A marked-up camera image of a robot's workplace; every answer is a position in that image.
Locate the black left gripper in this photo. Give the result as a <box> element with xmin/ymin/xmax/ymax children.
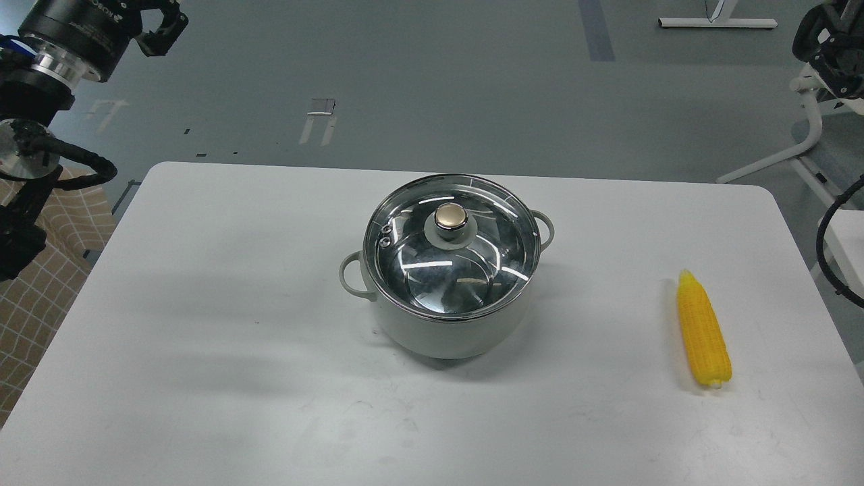
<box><xmin>117</xmin><ymin>1</ymin><xmax>189</xmax><ymax>57</ymax></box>

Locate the glass pot lid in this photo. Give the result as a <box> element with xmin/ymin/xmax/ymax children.
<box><xmin>361</xmin><ymin>174</ymin><xmax>555</xmax><ymax>322</ymax></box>

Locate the yellow corn cob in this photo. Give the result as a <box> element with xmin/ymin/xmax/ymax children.
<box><xmin>676</xmin><ymin>269</ymin><xmax>732</xmax><ymax>389</ymax></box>

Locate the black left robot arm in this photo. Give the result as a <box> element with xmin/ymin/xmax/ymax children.
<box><xmin>1</xmin><ymin>1</ymin><xmax>189</xmax><ymax>281</ymax></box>

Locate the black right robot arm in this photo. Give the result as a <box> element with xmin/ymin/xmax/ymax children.
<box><xmin>791</xmin><ymin>1</ymin><xmax>863</xmax><ymax>99</ymax></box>

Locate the pale green cooking pot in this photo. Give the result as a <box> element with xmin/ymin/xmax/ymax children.
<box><xmin>337</xmin><ymin>245</ymin><xmax>537</xmax><ymax>360</ymax></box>

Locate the beige checkered cloth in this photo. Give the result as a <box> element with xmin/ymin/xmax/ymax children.
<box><xmin>1</xmin><ymin>186</ymin><xmax>116</xmax><ymax>424</ymax></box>

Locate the white desk foot bar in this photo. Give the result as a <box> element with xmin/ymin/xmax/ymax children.
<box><xmin>657</xmin><ymin>1</ymin><xmax>778</xmax><ymax>30</ymax></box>

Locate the white side table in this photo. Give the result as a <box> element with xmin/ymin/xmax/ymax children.
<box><xmin>825</xmin><ymin>209</ymin><xmax>863</xmax><ymax>298</ymax></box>

